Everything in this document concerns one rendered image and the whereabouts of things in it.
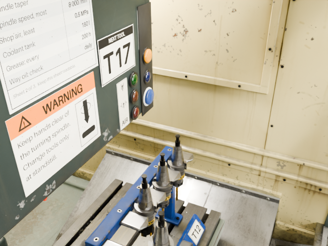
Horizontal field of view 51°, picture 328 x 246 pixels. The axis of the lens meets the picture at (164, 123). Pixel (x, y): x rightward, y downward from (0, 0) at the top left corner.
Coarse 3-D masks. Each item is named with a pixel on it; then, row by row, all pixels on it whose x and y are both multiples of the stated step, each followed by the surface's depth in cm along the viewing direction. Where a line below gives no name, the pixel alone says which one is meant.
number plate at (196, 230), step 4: (196, 220) 128; (196, 224) 127; (192, 228) 125; (196, 228) 126; (200, 228) 128; (188, 232) 123; (192, 232) 124; (196, 232) 125; (200, 232) 127; (192, 236) 123; (196, 236) 124; (200, 236) 126; (192, 240) 122; (196, 240) 124; (196, 244) 123
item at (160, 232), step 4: (156, 224) 81; (156, 228) 81; (160, 228) 80; (164, 228) 80; (156, 232) 81; (160, 232) 80; (164, 232) 81; (156, 236) 81; (160, 236) 81; (164, 236) 81; (168, 236) 83; (152, 240) 84; (156, 240) 82; (160, 240) 81; (164, 240) 82; (168, 240) 83; (152, 244) 84; (156, 244) 82; (160, 244) 82; (164, 244) 82; (168, 244) 83
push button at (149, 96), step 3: (147, 90) 64; (150, 90) 65; (147, 93) 64; (150, 93) 65; (153, 93) 66; (147, 96) 64; (150, 96) 65; (153, 96) 66; (147, 99) 64; (150, 99) 65; (147, 102) 65; (150, 102) 65
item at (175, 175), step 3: (168, 168) 112; (168, 171) 111; (171, 171) 111; (174, 171) 111; (177, 171) 111; (171, 174) 110; (174, 174) 110; (177, 174) 110; (180, 174) 110; (171, 177) 108; (174, 177) 108; (177, 177) 109; (180, 177) 109; (174, 180) 108
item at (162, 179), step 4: (160, 168) 101; (164, 168) 101; (160, 172) 102; (164, 172) 102; (156, 176) 104; (160, 176) 102; (164, 176) 102; (168, 176) 104; (156, 180) 104; (160, 180) 103; (164, 180) 103; (168, 180) 104; (160, 184) 103; (164, 184) 103
